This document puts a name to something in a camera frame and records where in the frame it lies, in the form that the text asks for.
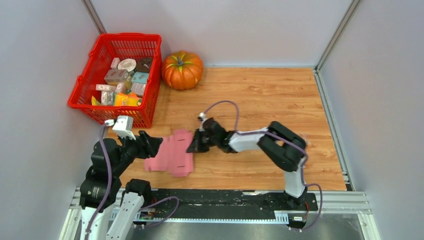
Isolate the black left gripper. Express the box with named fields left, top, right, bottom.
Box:
left=112, top=129, right=164, bottom=175

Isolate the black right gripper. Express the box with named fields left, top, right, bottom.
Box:
left=186, top=128, right=219, bottom=153

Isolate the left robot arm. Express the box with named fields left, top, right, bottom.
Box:
left=79, top=130, right=164, bottom=240

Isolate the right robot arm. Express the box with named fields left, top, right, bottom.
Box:
left=186, top=118, right=308, bottom=210

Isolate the pale pink box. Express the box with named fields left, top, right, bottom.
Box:
left=130, top=82, right=146, bottom=98

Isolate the teal small box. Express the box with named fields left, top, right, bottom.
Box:
left=131, top=72, right=150, bottom=84

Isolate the grey pink carton box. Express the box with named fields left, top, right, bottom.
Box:
left=103, top=69, right=130, bottom=86

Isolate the pink white small box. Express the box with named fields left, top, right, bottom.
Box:
left=95, top=84, right=116, bottom=92

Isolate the yellow orange snack pack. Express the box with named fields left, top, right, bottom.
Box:
left=113, top=93, right=142, bottom=107

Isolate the brown round item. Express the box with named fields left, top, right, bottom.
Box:
left=135, top=57, right=153, bottom=73

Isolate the orange pumpkin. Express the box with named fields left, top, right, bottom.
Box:
left=161, top=50, right=204, bottom=90

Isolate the red plastic shopping basket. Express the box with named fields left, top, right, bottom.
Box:
left=67, top=32, right=162, bottom=129

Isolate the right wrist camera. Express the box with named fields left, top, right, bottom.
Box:
left=198, top=112, right=209, bottom=132

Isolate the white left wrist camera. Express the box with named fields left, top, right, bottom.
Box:
left=112, top=115, right=136, bottom=140

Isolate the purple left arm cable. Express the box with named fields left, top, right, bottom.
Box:
left=84, top=121, right=180, bottom=240

